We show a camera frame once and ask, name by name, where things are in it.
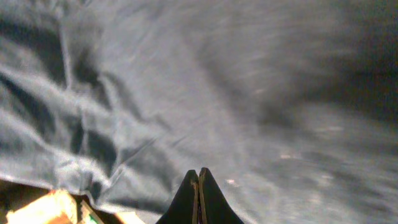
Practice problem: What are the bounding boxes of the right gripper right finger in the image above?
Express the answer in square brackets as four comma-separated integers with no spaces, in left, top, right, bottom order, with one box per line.
[199,167,244,224]

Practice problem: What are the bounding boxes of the navy blue shorts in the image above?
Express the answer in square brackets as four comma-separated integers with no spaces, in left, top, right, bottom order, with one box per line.
[1,0,397,223]

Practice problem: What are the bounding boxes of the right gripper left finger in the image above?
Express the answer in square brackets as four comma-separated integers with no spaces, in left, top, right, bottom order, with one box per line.
[156,170,199,224]

